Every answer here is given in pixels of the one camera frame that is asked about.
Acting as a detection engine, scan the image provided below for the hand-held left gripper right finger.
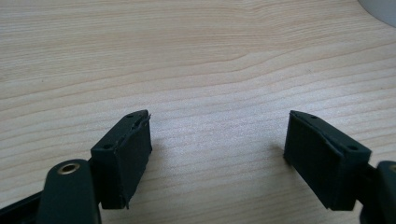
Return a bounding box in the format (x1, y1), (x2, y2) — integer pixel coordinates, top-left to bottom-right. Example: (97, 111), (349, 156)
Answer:
(283, 109), (373, 212)

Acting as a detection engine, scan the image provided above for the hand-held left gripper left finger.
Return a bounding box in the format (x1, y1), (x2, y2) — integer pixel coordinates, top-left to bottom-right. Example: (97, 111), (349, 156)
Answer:
(90, 109), (153, 210)

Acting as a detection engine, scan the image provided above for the white round object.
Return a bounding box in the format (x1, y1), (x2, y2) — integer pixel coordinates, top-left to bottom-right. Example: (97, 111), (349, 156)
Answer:
(357, 0), (396, 29)

